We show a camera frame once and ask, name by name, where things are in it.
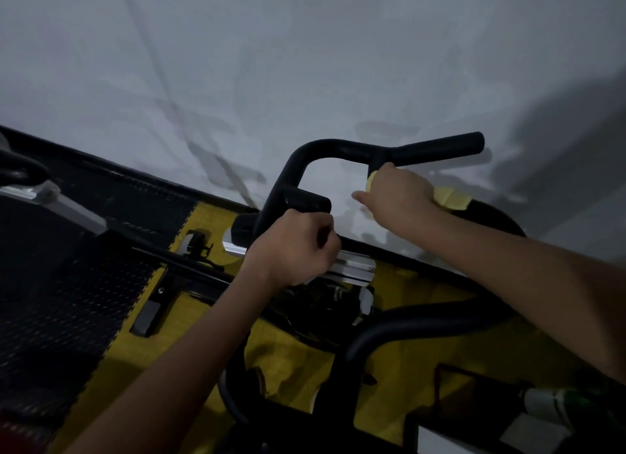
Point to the person's right hand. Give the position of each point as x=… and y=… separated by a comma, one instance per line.
x=398, y=199

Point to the person's left hand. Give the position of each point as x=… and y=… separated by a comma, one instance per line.
x=288, y=251

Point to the person's left fingers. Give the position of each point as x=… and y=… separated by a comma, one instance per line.
x=320, y=224

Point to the person's right thumb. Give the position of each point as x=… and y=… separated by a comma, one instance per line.
x=363, y=199

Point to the yellow cleaning cloth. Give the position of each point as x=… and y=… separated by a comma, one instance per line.
x=452, y=198

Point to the person's left forearm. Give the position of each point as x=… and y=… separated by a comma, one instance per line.
x=195, y=365

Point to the person's right forearm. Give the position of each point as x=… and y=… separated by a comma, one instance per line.
x=528, y=282

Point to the black adjustment knob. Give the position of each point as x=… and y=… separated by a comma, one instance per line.
x=196, y=246

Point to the black flywheel cover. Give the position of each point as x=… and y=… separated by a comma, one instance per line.
x=494, y=219

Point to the black bike pedal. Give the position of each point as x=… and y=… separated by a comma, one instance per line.
x=146, y=317

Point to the yellow rubber floor mat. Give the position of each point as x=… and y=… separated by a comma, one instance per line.
x=122, y=361

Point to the grey machine bar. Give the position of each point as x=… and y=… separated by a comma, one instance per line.
x=54, y=202

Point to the black rubber floor mat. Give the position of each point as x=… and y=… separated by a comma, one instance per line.
x=58, y=297

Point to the green bottle with white label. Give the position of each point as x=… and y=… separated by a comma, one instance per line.
x=557, y=405

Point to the white paper sheet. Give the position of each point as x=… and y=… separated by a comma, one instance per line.
x=533, y=436

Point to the black exercise bike frame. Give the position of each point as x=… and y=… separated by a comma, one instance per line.
x=415, y=324

